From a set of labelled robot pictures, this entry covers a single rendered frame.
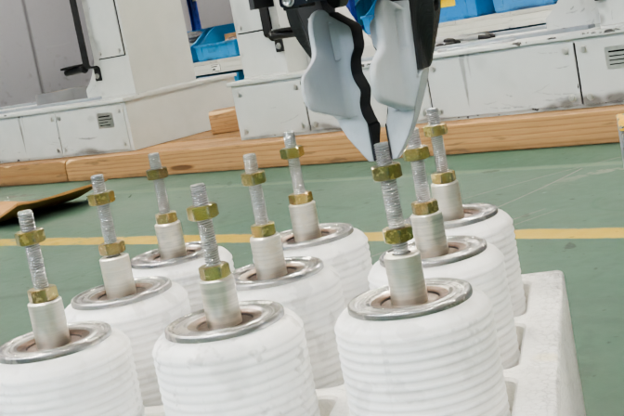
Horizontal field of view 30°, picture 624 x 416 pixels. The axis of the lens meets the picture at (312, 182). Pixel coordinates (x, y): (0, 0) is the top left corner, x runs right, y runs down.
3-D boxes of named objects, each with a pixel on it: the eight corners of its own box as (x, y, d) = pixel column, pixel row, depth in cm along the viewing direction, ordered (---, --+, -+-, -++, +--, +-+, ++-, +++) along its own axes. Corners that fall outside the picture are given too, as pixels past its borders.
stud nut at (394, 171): (403, 177, 68) (401, 163, 68) (374, 183, 68) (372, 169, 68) (399, 174, 70) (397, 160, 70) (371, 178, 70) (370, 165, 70)
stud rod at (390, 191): (412, 266, 69) (390, 142, 68) (396, 269, 69) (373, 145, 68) (410, 263, 70) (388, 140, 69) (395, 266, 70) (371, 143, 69)
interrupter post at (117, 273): (120, 304, 85) (110, 260, 85) (100, 303, 87) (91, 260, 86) (145, 294, 87) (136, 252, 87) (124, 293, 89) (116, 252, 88)
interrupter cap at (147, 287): (114, 316, 82) (112, 306, 82) (52, 312, 87) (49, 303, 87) (193, 284, 87) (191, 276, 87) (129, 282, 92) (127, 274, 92)
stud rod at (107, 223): (114, 272, 87) (93, 175, 86) (126, 271, 87) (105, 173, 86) (109, 276, 86) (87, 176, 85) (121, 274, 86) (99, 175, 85)
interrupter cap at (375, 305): (449, 322, 65) (448, 310, 65) (328, 328, 68) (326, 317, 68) (489, 284, 72) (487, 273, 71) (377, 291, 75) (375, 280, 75)
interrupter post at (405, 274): (422, 310, 68) (412, 256, 68) (384, 313, 69) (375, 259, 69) (435, 298, 70) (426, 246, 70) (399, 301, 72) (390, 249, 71)
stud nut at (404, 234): (415, 240, 68) (412, 227, 68) (386, 246, 68) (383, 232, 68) (410, 235, 70) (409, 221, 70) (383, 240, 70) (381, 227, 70)
